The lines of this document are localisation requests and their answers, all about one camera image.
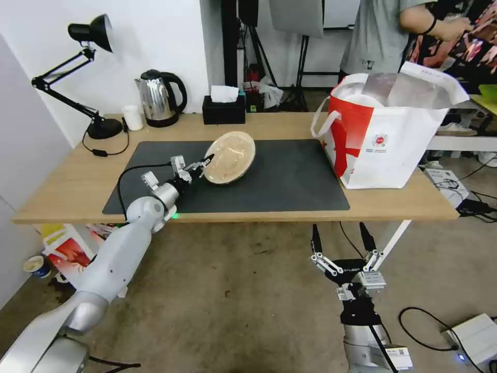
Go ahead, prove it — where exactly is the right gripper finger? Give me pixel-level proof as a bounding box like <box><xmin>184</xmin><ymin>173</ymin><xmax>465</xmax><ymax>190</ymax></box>
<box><xmin>358</xmin><ymin>222</ymin><xmax>386</xmax><ymax>274</ymax></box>
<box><xmin>309</xmin><ymin>223</ymin><xmax>344</xmax><ymax>278</ymax></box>

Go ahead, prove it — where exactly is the beige round takeout bowl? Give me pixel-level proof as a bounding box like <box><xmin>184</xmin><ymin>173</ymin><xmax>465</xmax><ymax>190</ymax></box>
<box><xmin>203</xmin><ymin>131</ymin><xmax>257</xmax><ymax>185</ymax></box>

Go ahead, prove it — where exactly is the red white takeout bag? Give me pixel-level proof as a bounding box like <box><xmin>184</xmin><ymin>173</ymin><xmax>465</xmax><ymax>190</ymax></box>
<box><xmin>310</xmin><ymin>61</ymin><xmax>471</xmax><ymax>190</ymax></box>

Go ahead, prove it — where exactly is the red white paper bag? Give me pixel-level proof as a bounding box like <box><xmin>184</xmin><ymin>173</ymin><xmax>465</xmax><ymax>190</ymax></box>
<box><xmin>40</xmin><ymin>223</ymin><xmax>119</xmax><ymax>290</ymax></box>

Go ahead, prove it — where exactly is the white table leg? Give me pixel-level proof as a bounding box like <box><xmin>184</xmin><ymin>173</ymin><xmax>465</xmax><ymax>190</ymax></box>
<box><xmin>372</xmin><ymin>220</ymin><xmax>413</xmax><ymax>274</ymax></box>

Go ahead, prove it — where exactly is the black tissue box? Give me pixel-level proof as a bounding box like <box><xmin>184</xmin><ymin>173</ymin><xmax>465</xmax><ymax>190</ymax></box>
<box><xmin>201</xmin><ymin>85</ymin><xmax>247</xmax><ymax>126</ymax></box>

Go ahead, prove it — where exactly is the black desk mat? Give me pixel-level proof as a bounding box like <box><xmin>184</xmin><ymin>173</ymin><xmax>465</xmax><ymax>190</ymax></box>
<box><xmin>101</xmin><ymin>139</ymin><xmax>351</xmax><ymax>215</ymax></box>

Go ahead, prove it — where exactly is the steel electric kettle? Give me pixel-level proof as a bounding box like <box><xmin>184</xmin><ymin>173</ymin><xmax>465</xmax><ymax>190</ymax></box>
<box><xmin>134</xmin><ymin>69</ymin><xmax>188</xmax><ymax>128</ymax></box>

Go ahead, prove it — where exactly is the white paper cup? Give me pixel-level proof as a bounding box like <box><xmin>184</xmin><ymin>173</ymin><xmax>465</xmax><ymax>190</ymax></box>
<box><xmin>122</xmin><ymin>104</ymin><xmax>145</xmax><ymax>131</ymax></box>

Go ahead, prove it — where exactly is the white cardboard box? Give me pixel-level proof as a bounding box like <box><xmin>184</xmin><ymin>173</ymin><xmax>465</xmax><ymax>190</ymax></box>
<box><xmin>422</xmin><ymin>166</ymin><xmax>471</xmax><ymax>209</ymax></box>

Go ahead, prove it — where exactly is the black tripod stand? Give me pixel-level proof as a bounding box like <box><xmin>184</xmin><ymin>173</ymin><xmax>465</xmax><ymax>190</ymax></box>
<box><xmin>235</xmin><ymin>0</ymin><xmax>311</xmax><ymax>113</ymax></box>

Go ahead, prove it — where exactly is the white power box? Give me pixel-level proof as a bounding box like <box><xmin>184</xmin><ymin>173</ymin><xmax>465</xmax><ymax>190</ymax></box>
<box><xmin>441</xmin><ymin>312</ymin><xmax>497</xmax><ymax>372</ymax></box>

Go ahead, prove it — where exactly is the black desk lamp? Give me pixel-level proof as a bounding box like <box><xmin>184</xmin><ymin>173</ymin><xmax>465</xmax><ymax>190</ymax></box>
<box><xmin>31</xmin><ymin>13</ymin><xmax>125</xmax><ymax>140</ymax></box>

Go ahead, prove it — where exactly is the paper cup with blue band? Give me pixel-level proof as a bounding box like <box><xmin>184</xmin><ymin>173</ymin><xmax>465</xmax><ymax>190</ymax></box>
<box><xmin>23</xmin><ymin>254</ymin><xmax>52</xmax><ymax>281</ymax></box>

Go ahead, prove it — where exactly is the grey softbox reflector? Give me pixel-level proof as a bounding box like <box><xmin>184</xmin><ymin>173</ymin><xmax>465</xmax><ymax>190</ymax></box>
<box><xmin>268</xmin><ymin>0</ymin><xmax>325</xmax><ymax>39</ymax></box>

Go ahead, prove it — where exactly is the green tray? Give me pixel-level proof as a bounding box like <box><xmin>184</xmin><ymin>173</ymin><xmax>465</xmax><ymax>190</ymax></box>
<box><xmin>478</xmin><ymin>83</ymin><xmax>497</xmax><ymax>103</ymax></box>

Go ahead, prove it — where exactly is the person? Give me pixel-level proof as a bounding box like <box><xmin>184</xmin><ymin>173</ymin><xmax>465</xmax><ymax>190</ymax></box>
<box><xmin>339</xmin><ymin>0</ymin><xmax>473</xmax><ymax>75</ymax></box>

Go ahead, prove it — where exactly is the floral patterned cloth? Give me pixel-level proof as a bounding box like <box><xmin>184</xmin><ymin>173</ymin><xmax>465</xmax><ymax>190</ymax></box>
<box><xmin>411</xmin><ymin>0</ymin><xmax>497</xmax><ymax>84</ymax></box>

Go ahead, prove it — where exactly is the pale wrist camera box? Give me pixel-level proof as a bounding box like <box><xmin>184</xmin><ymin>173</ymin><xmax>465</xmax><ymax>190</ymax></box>
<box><xmin>357</xmin><ymin>271</ymin><xmax>386</xmax><ymax>291</ymax></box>
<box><xmin>169</xmin><ymin>155</ymin><xmax>187</xmax><ymax>176</ymax></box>

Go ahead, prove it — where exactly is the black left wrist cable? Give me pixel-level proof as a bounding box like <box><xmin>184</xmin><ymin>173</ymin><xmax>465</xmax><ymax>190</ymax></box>
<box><xmin>117</xmin><ymin>162</ymin><xmax>176</xmax><ymax>224</ymax></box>

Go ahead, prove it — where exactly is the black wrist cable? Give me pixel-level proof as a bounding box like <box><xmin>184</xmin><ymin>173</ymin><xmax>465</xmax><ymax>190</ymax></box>
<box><xmin>117</xmin><ymin>162</ymin><xmax>176</xmax><ymax>224</ymax></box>
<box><xmin>366</xmin><ymin>321</ymin><xmax>399</xmax><ymax>373</ymax></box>

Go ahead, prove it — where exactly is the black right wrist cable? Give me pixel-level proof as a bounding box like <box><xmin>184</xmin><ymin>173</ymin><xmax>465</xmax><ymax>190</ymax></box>
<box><xmin>366</xmin><ymin>321</ymin><xmax>399</xmax><ymax>373</ymax></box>

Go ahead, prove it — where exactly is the black lamp cable with switch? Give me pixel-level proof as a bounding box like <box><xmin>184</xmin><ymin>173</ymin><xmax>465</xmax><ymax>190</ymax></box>
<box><xmin>81</xmin><ymin>118</ymin><xmax>131</xmax><ymax>159</ymax></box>

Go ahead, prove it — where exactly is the black floor cable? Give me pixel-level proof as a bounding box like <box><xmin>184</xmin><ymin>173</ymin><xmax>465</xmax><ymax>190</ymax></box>
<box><xmin>398</xmin><ymin>307</ymin><xmax>459</xmax><ymax>352</ymax></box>

